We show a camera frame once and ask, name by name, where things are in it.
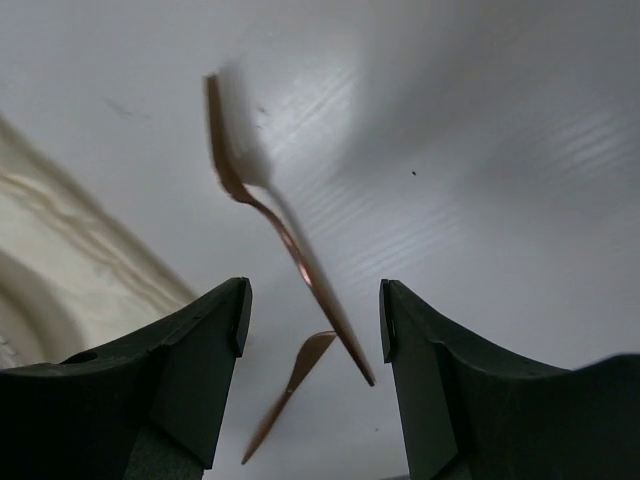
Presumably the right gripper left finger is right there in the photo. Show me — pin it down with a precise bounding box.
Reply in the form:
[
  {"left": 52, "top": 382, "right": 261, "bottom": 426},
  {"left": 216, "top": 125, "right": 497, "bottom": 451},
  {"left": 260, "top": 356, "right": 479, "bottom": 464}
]
[{"left": 1, "top": 277, "right": 251, "bottom": 479}]

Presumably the copper fork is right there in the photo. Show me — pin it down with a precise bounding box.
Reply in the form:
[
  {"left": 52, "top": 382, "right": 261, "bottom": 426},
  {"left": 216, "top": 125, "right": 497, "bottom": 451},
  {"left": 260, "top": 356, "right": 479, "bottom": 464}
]
[{"left": 204, "top": 61, "right": 376, "bottom": 386}]

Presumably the cream cloth placemat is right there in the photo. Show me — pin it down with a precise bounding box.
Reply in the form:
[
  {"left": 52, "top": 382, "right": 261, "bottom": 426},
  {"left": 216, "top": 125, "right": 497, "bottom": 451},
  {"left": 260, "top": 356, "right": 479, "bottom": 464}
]
[{"left": 1, "top": 120, "right": 196, "bottom": 369}]

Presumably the copper knife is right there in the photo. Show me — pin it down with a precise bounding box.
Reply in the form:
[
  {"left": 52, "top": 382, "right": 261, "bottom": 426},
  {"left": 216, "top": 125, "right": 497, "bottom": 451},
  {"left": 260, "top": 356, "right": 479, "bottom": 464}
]
[{"left": 241, "top": 331, "right": 337, "bottom": 465}]

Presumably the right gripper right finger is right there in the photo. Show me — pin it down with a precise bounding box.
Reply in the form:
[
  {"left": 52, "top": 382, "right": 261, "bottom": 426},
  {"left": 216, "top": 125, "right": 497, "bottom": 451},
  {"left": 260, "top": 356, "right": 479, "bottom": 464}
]
[{"left": 379, "top": 280, "right": 639, "bottom": 479}]

